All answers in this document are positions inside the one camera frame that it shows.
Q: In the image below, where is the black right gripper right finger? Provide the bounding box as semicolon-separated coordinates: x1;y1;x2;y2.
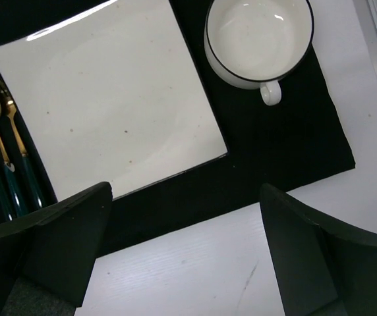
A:
260;184;377;315

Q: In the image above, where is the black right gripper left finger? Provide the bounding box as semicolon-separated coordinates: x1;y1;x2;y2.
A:
0;182;112;315

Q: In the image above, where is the black placemat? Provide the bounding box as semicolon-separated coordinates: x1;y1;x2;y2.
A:
0;1;355;257

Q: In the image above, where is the white square plate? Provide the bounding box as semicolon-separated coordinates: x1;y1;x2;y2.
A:
0;1;227;201

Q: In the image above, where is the white cup black rim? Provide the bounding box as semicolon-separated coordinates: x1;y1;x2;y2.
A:
204;1;314;106

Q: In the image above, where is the gold spoon teal handle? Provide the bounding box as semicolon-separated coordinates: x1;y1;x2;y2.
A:
0;102;28;217

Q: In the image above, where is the gold fork teal handle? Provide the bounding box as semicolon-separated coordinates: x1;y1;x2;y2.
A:
0;79;47;216

